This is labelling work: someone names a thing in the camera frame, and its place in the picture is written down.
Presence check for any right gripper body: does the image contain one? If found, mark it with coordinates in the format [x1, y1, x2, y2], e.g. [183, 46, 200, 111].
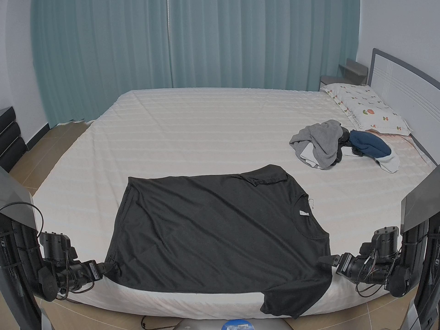
[335, 253, 366, 283]

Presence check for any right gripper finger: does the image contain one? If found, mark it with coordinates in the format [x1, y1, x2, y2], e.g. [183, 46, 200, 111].
[318, 254, 340, 268]

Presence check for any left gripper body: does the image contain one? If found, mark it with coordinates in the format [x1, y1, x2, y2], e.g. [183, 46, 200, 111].
[67, 260, 104, 288]

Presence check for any black T-shirt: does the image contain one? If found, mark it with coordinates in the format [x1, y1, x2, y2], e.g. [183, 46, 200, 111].
[104, 164, 333, 319]

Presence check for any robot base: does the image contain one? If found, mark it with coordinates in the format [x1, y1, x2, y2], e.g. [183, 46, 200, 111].
[173, 318, 293, 330]

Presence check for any pile of clothes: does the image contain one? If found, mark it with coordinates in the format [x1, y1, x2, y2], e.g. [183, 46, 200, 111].
[289, 119, 401, 174]

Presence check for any bed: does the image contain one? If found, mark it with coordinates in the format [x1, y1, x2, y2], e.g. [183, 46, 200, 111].
[33, 48, 440, 322]

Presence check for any black chest of drawers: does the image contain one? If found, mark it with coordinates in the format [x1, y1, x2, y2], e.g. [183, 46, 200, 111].
[0, 106, 27, 172]

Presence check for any white printed pillow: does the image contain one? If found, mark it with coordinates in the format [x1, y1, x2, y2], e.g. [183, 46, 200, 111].
[322, 82, 413, 136]

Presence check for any grey bedside table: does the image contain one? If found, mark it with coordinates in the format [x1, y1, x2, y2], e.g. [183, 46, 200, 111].
[320, 58, 369, 91]

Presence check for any blue-green curtain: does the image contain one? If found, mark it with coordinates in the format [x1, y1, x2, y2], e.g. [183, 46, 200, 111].
[30, 0, 172, 127]
[168, 0, 360, 92]

